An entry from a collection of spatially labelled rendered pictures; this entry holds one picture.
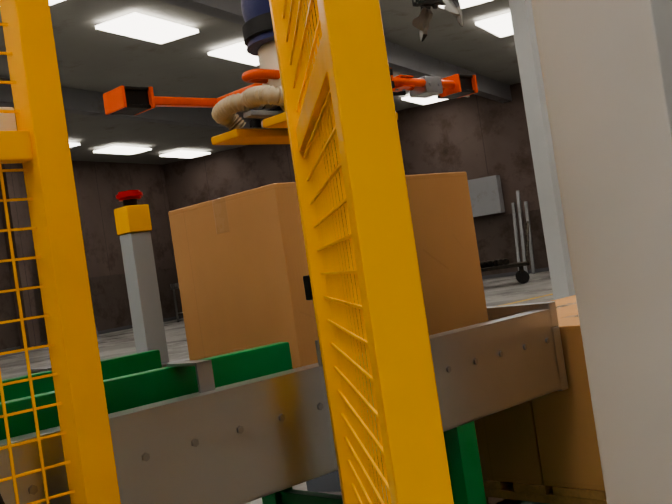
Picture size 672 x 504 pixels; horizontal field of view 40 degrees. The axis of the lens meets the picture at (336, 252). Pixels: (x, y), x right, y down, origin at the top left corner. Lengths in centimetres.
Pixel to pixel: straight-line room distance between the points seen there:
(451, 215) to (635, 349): 107
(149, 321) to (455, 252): 81
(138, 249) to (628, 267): 152
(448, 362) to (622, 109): 89
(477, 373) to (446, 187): 46
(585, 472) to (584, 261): 122
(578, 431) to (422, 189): 71
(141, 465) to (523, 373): 98
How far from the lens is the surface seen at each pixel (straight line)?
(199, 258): 205
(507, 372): 206
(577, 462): 235
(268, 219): 184
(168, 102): 225
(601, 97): 117
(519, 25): 601
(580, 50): 119
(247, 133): 211
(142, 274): 241
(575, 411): 232
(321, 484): 326
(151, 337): 241
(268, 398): 158
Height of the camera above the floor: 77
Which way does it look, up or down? 1 degrees up
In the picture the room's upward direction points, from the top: 8 degrees counter-clockwise
